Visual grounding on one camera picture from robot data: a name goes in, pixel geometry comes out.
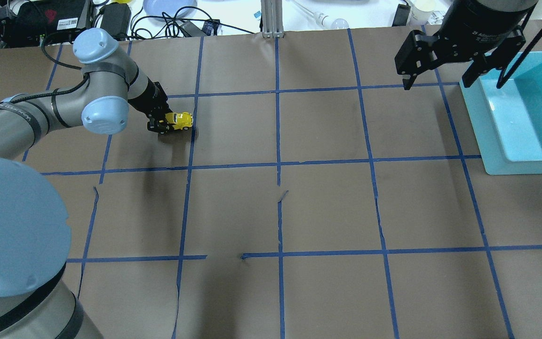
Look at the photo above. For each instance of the yellow toy beetle car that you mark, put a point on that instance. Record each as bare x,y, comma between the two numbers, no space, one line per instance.
179,121

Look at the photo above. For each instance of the black power adapter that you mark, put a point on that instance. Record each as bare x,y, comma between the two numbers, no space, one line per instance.
115,20

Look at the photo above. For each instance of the light blue plastic bin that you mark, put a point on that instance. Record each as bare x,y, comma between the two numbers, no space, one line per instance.
507,122

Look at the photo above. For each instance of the light bulb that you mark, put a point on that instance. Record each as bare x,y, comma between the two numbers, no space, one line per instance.
330,22

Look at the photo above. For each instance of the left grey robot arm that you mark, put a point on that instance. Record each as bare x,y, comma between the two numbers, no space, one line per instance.
35,238

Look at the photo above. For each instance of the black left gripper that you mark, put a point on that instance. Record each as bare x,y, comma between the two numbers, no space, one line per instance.
147,96

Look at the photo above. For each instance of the black red box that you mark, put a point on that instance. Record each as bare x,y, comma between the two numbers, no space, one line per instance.
60,20

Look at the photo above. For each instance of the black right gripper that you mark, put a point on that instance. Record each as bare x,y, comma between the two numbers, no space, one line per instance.
480,16

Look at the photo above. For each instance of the aluminium frame post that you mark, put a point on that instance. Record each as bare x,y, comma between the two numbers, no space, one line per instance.
272,19

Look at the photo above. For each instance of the blue plate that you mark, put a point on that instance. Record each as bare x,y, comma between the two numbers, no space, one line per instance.
175,8

